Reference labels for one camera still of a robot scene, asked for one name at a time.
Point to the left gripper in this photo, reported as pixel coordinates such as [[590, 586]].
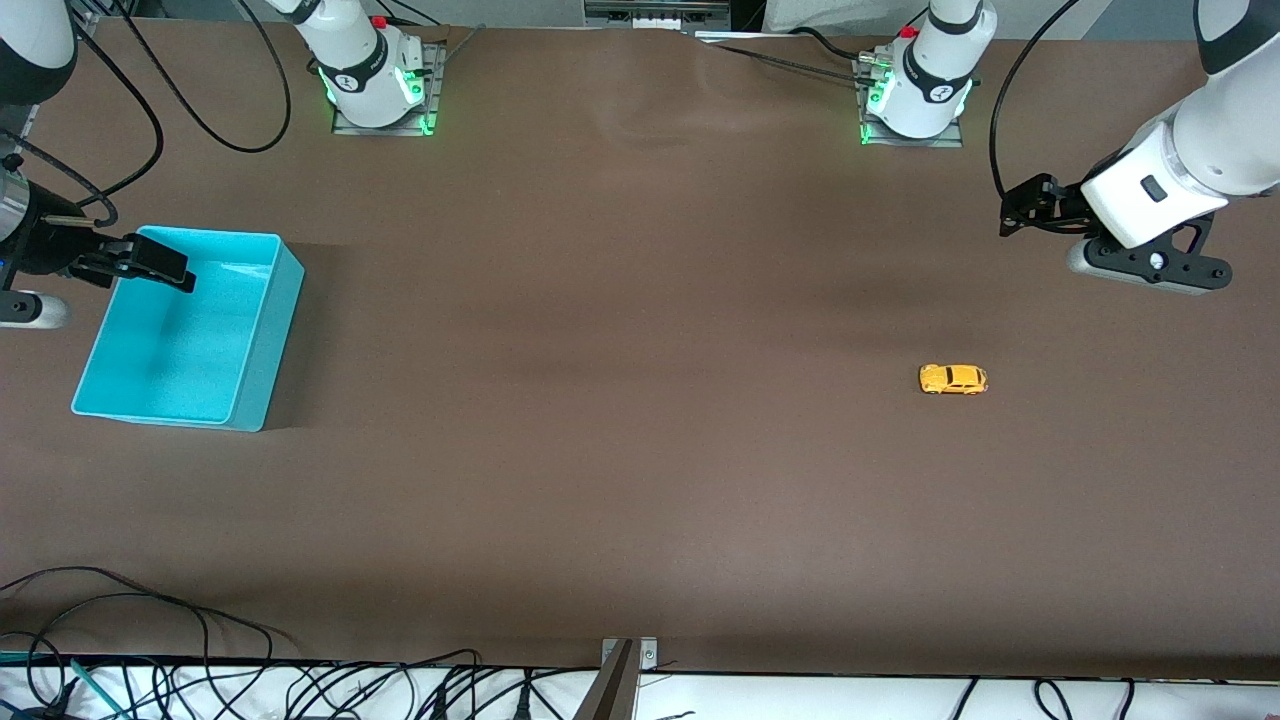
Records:
[[1062, 206]]

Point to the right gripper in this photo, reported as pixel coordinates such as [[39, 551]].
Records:
[[45, 243]]

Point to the yellow beetle toy car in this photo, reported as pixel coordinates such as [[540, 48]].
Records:
[[955, 379]]

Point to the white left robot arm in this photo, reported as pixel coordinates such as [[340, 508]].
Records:
[[930, 70]]

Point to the teal plastic storage bin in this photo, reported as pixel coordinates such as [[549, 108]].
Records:
[[170, 350]]

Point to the grey power strip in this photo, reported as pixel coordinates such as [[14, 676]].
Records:
[[655, 14]]

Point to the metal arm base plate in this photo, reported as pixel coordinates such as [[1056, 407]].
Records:
[[432, 90], [945, 140]]

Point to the metal table clamp bracket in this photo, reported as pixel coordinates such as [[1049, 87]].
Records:
[[615, 690]]

